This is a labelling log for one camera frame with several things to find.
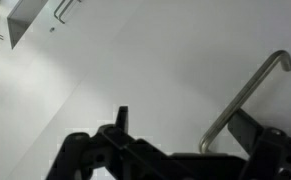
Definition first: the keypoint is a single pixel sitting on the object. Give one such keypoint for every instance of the white cabinet door with handle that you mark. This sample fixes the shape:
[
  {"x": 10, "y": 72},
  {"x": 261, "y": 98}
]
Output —
[{"x": 176, "y": 64}]

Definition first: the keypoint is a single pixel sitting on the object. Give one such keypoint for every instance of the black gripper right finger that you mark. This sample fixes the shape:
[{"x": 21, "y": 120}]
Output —
[{"x": 269, "y": 148}]

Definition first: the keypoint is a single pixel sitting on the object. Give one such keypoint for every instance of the white far cabinet doors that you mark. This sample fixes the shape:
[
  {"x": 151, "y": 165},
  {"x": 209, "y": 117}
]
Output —
[{"x": 30, "y": 28}]

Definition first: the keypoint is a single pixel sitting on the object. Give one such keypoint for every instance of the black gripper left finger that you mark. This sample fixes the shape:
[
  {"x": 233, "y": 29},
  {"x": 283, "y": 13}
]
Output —
[{"x": 134, "y": 159}]

